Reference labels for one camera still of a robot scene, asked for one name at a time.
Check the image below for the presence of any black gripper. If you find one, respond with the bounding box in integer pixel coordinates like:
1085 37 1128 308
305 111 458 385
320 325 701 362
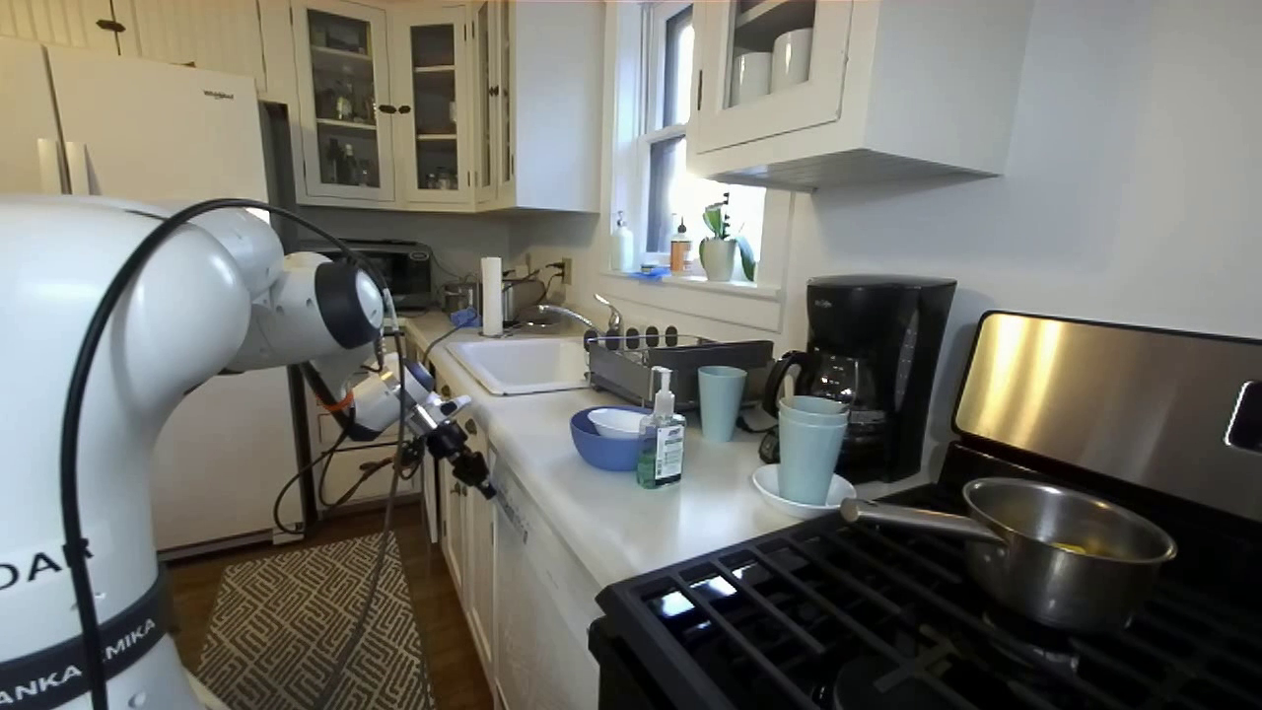
395 371 504 500

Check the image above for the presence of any white dishwasher door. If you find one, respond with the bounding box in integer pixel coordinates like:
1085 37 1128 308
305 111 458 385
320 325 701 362
484 447 606 710

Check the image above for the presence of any white base cabinet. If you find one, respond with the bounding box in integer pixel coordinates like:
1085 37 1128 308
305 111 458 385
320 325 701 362
431 360 498 667

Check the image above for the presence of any white kitchen sink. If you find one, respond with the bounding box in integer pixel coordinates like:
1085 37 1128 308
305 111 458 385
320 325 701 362
442 331 594 404

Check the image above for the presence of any blue bowl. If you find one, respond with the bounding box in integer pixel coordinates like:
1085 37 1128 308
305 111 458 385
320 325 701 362
567 404 659 476

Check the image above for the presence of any small white bowl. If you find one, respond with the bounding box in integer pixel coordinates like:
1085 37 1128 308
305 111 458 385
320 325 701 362
585 408 650 443

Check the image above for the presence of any white paper towel roll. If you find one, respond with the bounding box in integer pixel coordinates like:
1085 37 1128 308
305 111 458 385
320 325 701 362
476 254 510 343

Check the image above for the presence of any dark metal pot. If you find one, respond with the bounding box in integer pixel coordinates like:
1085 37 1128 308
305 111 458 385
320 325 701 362
501 266 567 329

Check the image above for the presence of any chrome faucet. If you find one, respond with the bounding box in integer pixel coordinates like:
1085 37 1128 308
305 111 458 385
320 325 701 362
529 292 630 339

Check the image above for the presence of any green soap pump bottle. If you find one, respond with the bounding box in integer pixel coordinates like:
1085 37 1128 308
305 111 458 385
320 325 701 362
635 362 692 493

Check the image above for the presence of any black microwave oven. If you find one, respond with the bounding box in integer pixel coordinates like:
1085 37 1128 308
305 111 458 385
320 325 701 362
329 237 442 316

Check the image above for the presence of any black dish rack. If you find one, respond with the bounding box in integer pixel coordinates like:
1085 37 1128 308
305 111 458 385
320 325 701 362
579 321 782 413

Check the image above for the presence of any grey patterned rug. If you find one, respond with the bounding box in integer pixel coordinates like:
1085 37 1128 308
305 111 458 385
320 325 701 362
195 529 442 710

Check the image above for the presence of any teal plastic cup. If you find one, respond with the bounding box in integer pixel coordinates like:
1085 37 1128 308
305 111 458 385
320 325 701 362
694 362 749 447
773 408 852 509
773 392 857 421

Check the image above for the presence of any white bottle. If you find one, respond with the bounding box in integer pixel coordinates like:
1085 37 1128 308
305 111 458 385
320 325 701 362
606 208 640 282

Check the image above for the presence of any small white plate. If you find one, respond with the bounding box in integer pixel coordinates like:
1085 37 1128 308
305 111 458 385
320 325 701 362
749 463 861 518

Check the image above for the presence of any white pot with plant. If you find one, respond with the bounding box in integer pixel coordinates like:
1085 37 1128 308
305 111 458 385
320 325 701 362
694 191 761 287

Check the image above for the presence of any black gas stove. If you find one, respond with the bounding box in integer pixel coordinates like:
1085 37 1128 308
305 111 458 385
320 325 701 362
585 308 1262 710

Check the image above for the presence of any white glass door cabinet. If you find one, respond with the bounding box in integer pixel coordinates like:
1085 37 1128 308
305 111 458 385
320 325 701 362
285 0 606 222

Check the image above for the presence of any kitchen window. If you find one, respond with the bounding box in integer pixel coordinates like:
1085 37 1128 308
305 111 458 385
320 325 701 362
640 0 773 287

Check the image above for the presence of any black coffee maker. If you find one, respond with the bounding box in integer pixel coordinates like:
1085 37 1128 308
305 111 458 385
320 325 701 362
756 271 958 488

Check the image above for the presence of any white refrigerator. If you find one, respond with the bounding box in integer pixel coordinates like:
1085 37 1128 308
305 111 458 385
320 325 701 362
0 44 314 566

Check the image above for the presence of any white mug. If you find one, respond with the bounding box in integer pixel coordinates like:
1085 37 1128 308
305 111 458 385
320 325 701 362
730 47 778 105
769 22 815 93

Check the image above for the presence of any steel saucepan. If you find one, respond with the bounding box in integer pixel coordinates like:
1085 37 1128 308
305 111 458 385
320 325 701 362
836 473 1179 637

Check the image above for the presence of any white cabinet with dark knob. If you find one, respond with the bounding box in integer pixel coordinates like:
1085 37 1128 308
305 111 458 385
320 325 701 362
0 0 274 76

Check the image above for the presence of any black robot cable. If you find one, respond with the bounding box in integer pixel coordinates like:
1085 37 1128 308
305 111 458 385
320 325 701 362
57 193 442 710

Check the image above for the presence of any white wall cabinet with mugs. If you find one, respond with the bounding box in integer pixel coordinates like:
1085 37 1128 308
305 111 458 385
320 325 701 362
681 0 1036 193

